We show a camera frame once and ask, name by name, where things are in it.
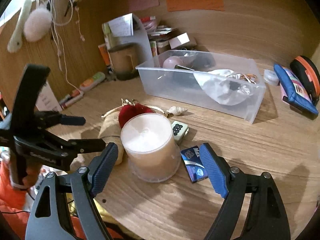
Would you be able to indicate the white fluffy pompom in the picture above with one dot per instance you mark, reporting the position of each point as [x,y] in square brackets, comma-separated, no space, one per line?
[37,24]

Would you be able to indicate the green orange tube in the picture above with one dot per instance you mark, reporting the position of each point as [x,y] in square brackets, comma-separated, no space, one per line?
[92,82]

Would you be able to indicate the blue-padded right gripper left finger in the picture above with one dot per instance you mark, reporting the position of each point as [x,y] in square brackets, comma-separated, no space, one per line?
[50,217]

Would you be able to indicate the white pink small box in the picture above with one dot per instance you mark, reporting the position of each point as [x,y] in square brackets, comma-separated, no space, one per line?
[182,41]

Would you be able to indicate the red pompom keychain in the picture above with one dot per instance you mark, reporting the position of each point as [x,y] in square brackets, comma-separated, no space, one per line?
[130,111]

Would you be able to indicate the orange sleeve left forearm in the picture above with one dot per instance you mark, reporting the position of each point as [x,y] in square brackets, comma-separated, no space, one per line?
[12,202]

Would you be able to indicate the orange sticky note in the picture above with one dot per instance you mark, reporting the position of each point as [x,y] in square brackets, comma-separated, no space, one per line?
[185,5]

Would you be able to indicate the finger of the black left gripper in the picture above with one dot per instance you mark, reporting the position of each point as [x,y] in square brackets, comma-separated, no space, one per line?
[61,145]
[53,118]

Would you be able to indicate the fruit pattern book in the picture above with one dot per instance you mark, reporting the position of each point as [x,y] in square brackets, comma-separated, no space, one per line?
[153,46]

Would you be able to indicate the white round tape roll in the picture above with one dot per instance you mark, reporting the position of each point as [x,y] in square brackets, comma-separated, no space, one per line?
[270,77]

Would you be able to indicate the white crumpled plastic bag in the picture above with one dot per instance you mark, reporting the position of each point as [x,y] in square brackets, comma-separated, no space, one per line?
[224,87]

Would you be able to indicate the left hand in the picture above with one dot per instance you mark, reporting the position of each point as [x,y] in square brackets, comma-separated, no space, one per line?
[33,170]

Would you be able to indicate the clear plastic storage bin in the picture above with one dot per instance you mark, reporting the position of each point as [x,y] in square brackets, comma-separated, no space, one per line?
[180,85]

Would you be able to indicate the white paper sheet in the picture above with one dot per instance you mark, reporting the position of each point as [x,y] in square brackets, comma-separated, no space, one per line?
[122,26]

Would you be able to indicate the pink sticky note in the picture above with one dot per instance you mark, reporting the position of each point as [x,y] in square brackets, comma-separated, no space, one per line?
[137,5]

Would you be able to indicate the blue zip pouch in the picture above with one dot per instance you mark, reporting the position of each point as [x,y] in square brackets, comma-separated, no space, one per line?
[293,92]

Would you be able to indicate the green mahjong tile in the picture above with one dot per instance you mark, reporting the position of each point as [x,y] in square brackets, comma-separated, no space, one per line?
[180,130]

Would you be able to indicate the small seashell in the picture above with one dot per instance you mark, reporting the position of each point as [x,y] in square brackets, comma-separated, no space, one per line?
[176,111]

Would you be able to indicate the gold chain charm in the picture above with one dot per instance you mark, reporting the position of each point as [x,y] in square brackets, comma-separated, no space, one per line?
[251,78]

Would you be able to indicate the white round lidded jar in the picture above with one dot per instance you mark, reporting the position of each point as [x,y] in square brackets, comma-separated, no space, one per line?
[149,142]

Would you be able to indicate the brown mug with lid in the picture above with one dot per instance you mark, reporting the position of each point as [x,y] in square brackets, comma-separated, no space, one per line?
[124,60]

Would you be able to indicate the black orange round case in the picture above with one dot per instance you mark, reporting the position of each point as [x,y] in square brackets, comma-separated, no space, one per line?
[308,75]

